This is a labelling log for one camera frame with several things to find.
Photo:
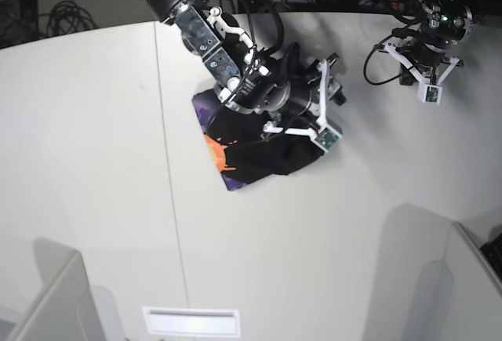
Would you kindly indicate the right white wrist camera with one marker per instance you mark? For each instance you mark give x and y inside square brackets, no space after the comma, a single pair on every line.
[326,138]

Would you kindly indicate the white left partition panel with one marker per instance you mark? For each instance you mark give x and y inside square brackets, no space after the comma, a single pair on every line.
[63,310]

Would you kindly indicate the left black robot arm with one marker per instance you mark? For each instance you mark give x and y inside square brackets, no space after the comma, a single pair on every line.
[443,22]

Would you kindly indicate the black keyboard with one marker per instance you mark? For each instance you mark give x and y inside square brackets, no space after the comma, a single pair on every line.
[492,251]

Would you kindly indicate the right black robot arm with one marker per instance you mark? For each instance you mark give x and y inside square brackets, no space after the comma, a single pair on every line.
[253,80]

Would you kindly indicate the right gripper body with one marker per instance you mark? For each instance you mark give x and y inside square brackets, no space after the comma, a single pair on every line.
[300,107]

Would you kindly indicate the black T-shirt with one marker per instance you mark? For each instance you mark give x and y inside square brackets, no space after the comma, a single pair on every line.
[241,155]

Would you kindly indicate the white right partition panel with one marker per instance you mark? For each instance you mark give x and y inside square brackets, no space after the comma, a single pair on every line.
[475,309]

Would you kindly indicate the white partition panel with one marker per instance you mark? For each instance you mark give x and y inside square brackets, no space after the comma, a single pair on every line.
[63,310]
[475,309]

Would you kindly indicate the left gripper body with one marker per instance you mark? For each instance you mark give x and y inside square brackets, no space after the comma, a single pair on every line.
[429,63]

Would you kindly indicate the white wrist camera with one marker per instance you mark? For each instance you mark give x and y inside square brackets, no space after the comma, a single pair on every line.
[428,93]
[326,138]

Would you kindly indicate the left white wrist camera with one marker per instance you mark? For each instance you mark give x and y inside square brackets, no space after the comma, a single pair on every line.
[428,93]

